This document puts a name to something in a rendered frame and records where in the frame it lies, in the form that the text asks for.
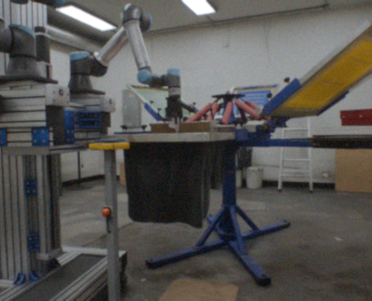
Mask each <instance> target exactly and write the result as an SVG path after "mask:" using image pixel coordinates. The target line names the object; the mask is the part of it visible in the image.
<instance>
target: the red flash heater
mask: <svg viewBox="0 0 372 301"><path fill-rule="evenodd" d="M340 119H341V126H350V125H352V126H372V108H369V109H359V110H341V111H340Z"/></svg>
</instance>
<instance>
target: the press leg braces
mask: <svg viewBox="0 0 372 301"><path fill-rule="evenodd" d="M229 212H230V217H231V222H232V225H233V229H234V232H235V237H236V242H237V245H238V248H235V249H236V251H237V252H238V253H239V254H244V253H248V252H247V251H246V250H245V248H244V245H243V240H242V236H241V233H240V228H239V225H238V221H237V218H236V214H235V210H234V208H229ZM224 213H225V208H224V207H221V208H220V210H219V211H218V212H217V214H216V216H215V217H214V218H213V220H212V222H211V223H210V225H209V226H208V227H207V229H206V231H205V232H204V233H203V235H202V237H201V238H200V239H199V241H198V242H197V244H196V245H195V246H192V248H195V249H200V248H204V247H206V245H204V244H205V242H206V240H207V239H208V238H209V236H210V234H211V233H212V232H213V230H214V228H215V227H217V228H218V229H223V223H222V216H223V215H224ZM236 213H237V214H238V215H239V216H240V217H241V218H242V219H243V220H244V222H246V224H247V225H249V227H251V229H252V230H249V231H251V232H256V231H260V230H262V229H260V228H258V227H257V226H256V225H255V224H254V223H253V222H252V221H251V220H250V219H249V217H248V216H247V215H246V214H245V213H244V212H243V211H242V210H241V209H240V208H239V207H238V211H237V212H236ZM217 224H218V225H217Z"/></svg>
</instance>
